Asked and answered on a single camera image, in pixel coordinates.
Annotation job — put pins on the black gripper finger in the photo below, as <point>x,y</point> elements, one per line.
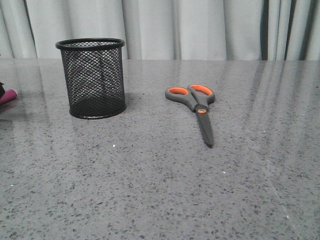
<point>2,90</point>

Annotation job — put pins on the magenta marker pen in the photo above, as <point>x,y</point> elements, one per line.
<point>8,96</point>

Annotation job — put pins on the grey orange scissors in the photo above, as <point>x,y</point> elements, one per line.
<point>197,98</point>

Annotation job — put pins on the black mesh pen cup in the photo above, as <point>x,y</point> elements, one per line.
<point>93,72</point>

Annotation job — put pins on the white pleated curtain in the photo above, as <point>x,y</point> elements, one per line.
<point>166,29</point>

